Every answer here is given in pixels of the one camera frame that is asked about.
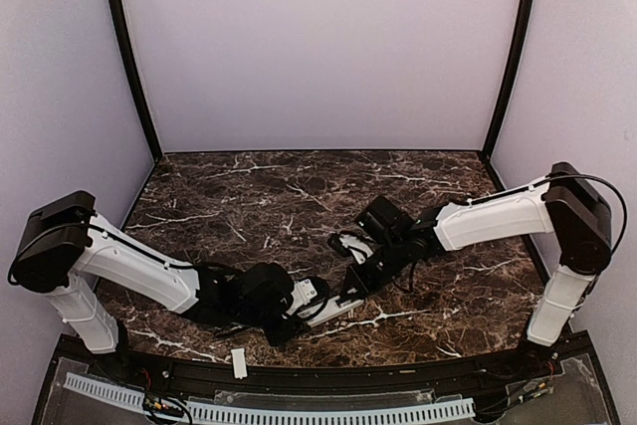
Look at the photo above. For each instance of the white battery cover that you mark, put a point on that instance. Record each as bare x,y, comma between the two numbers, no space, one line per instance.
239,363

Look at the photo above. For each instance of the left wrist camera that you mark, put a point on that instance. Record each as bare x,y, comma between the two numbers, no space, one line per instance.
304,292

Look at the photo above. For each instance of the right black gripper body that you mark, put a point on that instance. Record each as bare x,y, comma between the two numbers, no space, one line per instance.
378,277

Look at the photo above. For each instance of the black frame post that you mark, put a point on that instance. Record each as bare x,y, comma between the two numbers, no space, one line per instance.
127,55
514,57

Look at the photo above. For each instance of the left black frame post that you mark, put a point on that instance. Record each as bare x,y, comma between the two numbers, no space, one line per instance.
127,55

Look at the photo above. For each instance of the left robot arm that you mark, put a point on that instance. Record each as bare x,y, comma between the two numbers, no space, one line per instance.
67,239

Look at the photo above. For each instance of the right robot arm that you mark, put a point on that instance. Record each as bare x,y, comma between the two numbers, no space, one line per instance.
563,203

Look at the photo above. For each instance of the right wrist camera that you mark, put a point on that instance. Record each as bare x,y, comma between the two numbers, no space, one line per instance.
349,245

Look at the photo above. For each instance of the black front rail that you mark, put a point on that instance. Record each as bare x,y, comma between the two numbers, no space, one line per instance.
482,374

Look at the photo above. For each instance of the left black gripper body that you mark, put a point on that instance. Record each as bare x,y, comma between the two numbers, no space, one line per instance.
277,337

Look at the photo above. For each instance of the white slotted cable duct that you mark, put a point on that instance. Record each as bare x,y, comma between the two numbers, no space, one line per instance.
251,408

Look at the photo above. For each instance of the right black frame post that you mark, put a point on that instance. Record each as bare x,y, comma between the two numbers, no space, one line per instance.
514,57

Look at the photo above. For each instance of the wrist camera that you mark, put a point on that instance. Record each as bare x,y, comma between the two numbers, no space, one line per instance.
304,292
349,245

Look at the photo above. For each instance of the white remote control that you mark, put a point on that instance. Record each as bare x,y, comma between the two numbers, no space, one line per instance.
333,309

